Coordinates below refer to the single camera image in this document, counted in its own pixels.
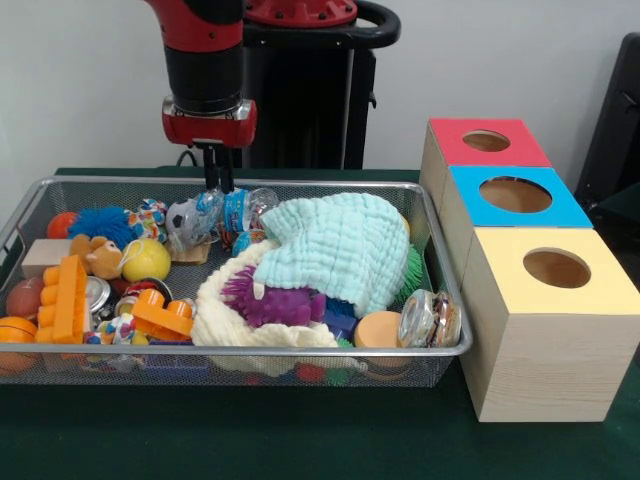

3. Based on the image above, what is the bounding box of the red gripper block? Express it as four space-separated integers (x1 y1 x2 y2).
161 98 258 194

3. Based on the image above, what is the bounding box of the crushed clear plastic bottle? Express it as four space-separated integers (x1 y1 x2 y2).
197 187 280 235

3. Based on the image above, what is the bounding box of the small black white soccer ball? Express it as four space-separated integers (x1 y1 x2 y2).
165 199 210 246

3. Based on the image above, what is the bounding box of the mint green waffle cloth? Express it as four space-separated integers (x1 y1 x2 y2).
252 193 411 319

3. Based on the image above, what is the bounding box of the wooden box with three holes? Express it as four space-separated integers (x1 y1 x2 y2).
418 117 640 424

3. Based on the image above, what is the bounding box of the yellow smiley face ball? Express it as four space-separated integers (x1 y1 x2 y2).
122 238 172 284

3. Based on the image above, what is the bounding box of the blue spiky rubber ball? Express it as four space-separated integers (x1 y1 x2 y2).
67 207 132 240

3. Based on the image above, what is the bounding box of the brown plush monkey toy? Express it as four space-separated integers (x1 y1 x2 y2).
69 235 124 280

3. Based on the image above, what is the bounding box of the cream knitted cloth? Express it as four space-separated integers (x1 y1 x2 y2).
191 238 341 376

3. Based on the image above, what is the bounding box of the purple spiky monster toy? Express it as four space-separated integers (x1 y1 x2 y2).
221 266 327 329

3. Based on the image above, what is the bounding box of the long orange building block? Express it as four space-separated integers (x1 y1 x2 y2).
33 254 89 345

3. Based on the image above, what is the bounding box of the dark green table cloth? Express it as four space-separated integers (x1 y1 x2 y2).
0 167 640 480

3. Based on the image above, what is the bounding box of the black upright panel on stand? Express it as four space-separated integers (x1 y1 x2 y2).
574 32 640 211

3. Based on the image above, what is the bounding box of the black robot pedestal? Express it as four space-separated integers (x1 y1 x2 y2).
242 0 401 170

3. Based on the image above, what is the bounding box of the shallow wire mesh bin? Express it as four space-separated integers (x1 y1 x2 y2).
0 175 473 390

